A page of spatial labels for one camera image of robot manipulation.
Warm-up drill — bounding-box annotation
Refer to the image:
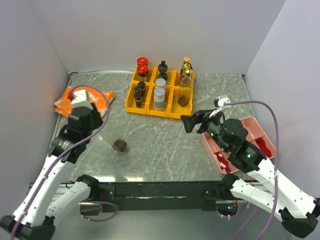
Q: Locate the orange white cloth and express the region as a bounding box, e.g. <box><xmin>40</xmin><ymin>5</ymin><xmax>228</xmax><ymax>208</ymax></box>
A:
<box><xmin>53</xmin><ymin>86</ymin><xmax>115</xmax><ymax>118</ymax></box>

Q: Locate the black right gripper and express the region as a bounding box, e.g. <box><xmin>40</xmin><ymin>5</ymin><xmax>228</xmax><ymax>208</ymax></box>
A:
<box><xmin>180</xmin><ymin>107</ymin><xmax>230</xmax><ymax>153</ymax></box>

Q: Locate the silver cap spice bottle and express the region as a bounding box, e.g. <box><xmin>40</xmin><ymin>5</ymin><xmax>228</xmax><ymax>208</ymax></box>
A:
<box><xmin>153</xmin><ymin>87</ymin><xmax>165</xmax><ymax>111</ymax></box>

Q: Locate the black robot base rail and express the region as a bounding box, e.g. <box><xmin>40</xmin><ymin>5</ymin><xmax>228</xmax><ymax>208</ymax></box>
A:
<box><xmin>67</xmin><ymin>181</ymin><xmax>251</xmax><ymax>216</ymax></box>

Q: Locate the white peppercorn jar silver lid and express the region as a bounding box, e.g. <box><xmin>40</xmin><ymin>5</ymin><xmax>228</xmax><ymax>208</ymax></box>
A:
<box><xmin>155</xmin><ymin>78</ymin><xmax>166</xmax><ymax>91</ymax></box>

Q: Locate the red lid sauce jar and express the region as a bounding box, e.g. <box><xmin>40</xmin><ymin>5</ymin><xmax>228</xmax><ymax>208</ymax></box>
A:
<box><xmin>136</xmin><ymin>65</ymin><xmax>149</xmax><ymax>82</ymax></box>
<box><xmin>136</xmin><ymin>56</ymin><xmax>149</xmax><ymax>66</ymax></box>

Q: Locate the yellow bin front right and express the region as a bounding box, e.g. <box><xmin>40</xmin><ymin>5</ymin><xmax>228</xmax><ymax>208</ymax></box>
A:
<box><xmin>168</xmin><ymin>86</ymin><xmax>194</xmax><ymax>120</ymax></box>

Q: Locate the red lid sauce jar front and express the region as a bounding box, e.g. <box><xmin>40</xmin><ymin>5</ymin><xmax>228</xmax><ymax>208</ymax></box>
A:
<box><xmin>136</xmin><ymin>65</ymin><xmax>149</xmax><ymax>82</ymax></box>

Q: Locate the yellow bin back left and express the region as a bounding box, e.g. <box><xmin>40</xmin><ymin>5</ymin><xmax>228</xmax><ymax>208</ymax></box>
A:
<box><xmin>131</xmin><ymin>66</ymin><xmax>158</xmax><ymax>84</ymax></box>

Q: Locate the red santa toy back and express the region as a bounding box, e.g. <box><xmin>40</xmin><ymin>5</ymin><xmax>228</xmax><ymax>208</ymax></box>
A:
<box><xmin>255</xmin><ymin>138</ymin><xmax>272</xmax><ymax>158</ymax></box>

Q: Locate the chili sauce bottle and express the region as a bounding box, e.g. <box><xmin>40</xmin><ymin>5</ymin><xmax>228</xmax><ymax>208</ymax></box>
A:
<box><xmin>183</xmin><ymin>57</ymin><xmax>192</xmax><ymax>69</ymax></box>
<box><xmin>178</xmin><ymin>63</ymin><xmax>187</xmax><ymax>85</ymax></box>

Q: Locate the white powder bottle black cap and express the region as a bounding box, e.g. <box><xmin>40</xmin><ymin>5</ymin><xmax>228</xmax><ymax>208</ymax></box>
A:
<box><xmin>157</xmin><ymin>60</ymin><xmax>168</xmax><ymax>73</ymax></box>

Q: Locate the pink divided organizer tray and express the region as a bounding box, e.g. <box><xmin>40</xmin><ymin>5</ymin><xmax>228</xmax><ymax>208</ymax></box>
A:
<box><xmin>202</xmin><ymin>116</ymin><xmax>276</xmax><ymax>178</ymax></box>

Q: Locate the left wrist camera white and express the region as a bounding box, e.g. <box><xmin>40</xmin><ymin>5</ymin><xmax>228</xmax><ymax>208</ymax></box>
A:
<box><xmin>68</xmin><ymin>89</ymin><xmax>92</xmax><ymax>109</ymax></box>

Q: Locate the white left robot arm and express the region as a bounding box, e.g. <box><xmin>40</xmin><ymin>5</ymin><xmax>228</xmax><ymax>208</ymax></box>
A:
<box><xmin>0</xmin><ymin>102</ymin><xmax>104</xmax><ymax>240</ymax></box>

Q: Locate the red santa toy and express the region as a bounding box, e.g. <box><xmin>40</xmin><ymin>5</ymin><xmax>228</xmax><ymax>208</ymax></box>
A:
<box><xmin>255</xmin><ymin>138</ymin><xmax>272</xmax><ymax>158</ymax></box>
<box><xmin>215</xmin><ymin>153</ymin><xmax>231</xmax><ymax>174</ymax></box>

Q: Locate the red lid sauce jar back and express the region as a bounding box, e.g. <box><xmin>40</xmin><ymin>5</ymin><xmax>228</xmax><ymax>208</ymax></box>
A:
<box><xmin>136</xmin><ymin>56</ymin><xmax>149</xmax><ymax>66</ymax></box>

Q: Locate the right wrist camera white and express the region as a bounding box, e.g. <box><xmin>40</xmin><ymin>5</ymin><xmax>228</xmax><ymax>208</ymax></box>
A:
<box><xmin>209</xmin><ymin>95</ymin><xmax>231</xmax><ymax>118</ymax></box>

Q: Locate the red santa toy front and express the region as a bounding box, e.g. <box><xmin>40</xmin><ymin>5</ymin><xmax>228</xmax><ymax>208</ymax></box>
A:
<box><xmin>215</xmin><ymin>153</ymin><xmax>231</xmax><ymax>174</ymax></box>

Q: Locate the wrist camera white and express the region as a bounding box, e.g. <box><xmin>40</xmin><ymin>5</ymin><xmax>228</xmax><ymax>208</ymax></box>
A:
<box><xmin>209</xmin><ymin>95</ymin><xmax>231</xmax><ymax>118</ymax></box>
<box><xmin>68</xmin><ymin>89</ymin><xmax>92</xmax><ymax>109</ymax></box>

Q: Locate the small black cap shaker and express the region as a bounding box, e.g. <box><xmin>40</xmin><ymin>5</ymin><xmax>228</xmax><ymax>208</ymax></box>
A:
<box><xmin>134</xmin><ymin>86</ymin><xmax>142</xmax><ymax>98</ymax></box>
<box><xmin>138</xmin><ymin>81</ymin><xmax>146</xmax><ymax>96</ymax></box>
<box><xmin>134</xmin><ymin>92</ymin><xmax>143</xmax><ymax>108</ymax></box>

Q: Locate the glass oil bottle gold spout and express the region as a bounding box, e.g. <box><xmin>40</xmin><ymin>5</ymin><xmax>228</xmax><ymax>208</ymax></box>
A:
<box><xmin>177</xmin><ymin>68</ymin><xmax>193</xmax><ymax>107</ymax></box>

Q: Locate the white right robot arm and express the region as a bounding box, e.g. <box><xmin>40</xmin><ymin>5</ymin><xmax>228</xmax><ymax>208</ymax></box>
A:
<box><xmin>180</xmin><ymin>110</ymin><xmax>320</xmax><ymax>239</ymax></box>

